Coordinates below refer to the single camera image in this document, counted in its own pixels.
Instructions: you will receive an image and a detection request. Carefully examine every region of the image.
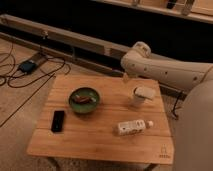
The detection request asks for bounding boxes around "green ceramic bowl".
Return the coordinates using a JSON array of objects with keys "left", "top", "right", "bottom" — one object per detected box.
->
[{"left": 68, "top": 87, "right": 100, "bottom": 114}]

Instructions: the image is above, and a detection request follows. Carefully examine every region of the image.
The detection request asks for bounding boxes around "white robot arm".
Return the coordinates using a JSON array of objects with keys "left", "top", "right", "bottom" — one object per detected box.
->
[{"left": 121, "top": 41, "right": 213, "bottom": 171}]

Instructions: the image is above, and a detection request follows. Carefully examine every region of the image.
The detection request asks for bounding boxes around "brown food in bowl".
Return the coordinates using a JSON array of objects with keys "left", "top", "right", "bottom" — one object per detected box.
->
[{"left": 74, "top": 96, "right": 90, "bottom": 103}]

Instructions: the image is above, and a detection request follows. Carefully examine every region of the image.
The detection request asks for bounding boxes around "wooden folding table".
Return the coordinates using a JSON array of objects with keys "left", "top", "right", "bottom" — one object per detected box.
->
[{"left": 27, "top": 75, "right": 174, "bottom": 165}]

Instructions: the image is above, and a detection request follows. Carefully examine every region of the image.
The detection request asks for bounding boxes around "white cup with lid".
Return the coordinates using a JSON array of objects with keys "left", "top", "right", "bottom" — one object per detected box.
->
[{"left": 132, "top": 86, "right": 156, "bottom": 107}]

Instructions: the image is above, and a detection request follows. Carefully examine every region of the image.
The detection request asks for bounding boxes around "white plastic bottle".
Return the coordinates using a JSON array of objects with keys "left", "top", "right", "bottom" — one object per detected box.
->
[{"left": 117, "top": 119, "right": 154, "bottom": 135}]

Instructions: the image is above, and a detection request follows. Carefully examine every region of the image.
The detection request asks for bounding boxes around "black phone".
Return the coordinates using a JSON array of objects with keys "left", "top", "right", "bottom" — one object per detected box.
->
[{"left": 51, "top": 111, "right": 65, "bottom": 132}]

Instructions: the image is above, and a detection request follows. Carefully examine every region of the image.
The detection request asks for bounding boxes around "black power adapter box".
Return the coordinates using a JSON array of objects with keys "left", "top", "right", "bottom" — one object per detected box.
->
[{"left": 18, "top": 60, "right": 36, "bottom": 73}]

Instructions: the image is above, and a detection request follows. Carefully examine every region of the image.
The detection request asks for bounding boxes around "long wooden beam rail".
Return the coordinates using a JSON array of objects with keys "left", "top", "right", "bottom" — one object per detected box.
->
[{"left": 0, "top": 13, "right": 188, "bottom": 99}]

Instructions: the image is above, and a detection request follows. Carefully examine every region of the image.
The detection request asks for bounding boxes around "black cable right side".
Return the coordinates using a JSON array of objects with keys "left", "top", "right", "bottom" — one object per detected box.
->
[{"left": 171, "top": 89, "right": 184, "bottom": 120}]

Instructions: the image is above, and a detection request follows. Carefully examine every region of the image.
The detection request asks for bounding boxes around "black floor cable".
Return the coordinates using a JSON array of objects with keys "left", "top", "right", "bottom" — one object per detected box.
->
[{"left": 0, "top": 39, "right": 72, "bottom": 128}]

